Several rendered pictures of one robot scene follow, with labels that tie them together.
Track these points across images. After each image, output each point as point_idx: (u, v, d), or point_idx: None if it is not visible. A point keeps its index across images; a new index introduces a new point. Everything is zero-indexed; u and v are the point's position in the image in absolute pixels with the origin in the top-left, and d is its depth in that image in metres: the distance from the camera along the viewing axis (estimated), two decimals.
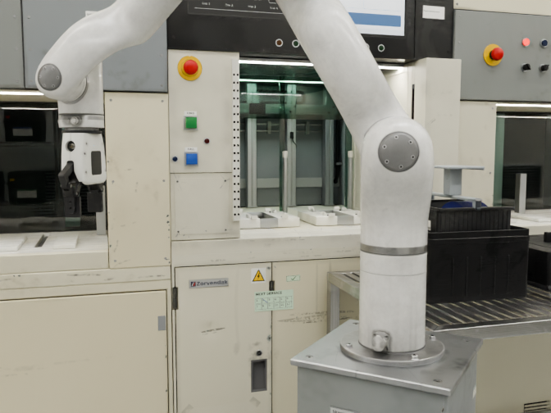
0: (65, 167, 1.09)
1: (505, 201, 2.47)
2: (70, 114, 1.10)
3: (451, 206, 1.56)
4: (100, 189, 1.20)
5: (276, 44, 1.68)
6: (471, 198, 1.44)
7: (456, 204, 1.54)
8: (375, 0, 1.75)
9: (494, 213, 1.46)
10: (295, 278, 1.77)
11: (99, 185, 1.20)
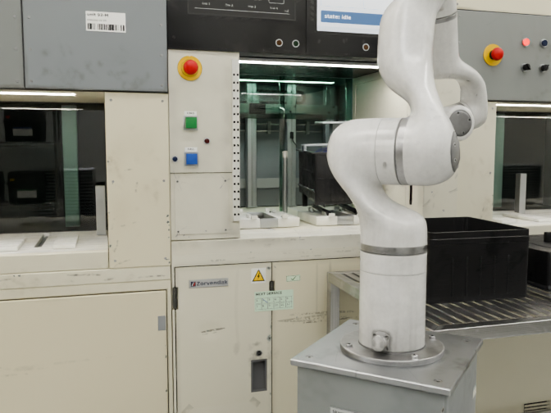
0: None
1: (505, 201, 2.47)
2: None
3: None
4: None
5: (276, 44, 1.68)
6: None
7: None
8: (375, 0, 1.75)
9: None
10: (295, 278, 1.77)
11: None
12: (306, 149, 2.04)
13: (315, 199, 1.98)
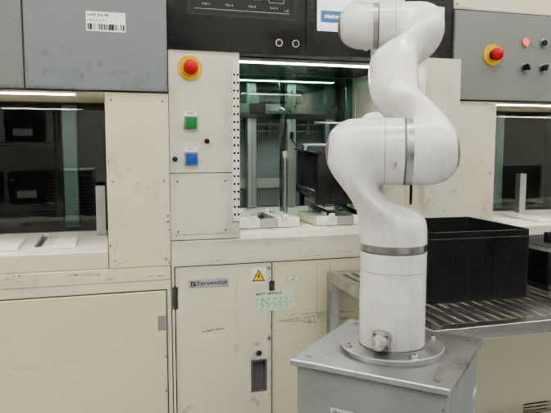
0: None
1: (505, 201, 2.47)
2: None
3: None
4: None
5: (276, 44, 1.68)
6: None
7: None
8: None
9: None
10: (295, 278, 1.77)
11: None
12: (307, 148, 2.04)
13: (316, 198, 1.98)
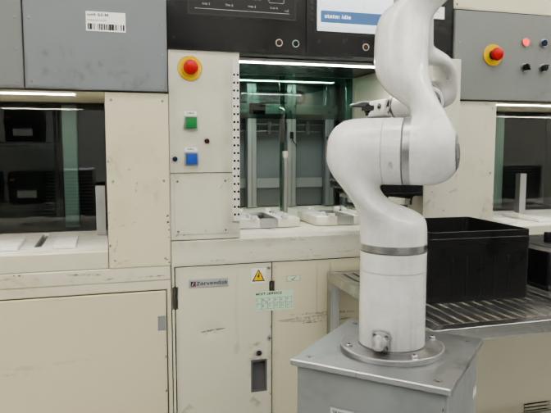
0: (368, 106, 1.68)
1: (505, 201, 2.47)
2: (390, 105, 1.58)
3: None
4: None
5: (276, 44, 1.68)
6: None
7: None
8: (375, 0, 1.75)
9: None
10: (295, 278, 1.77)
11: None
12: None
13: None
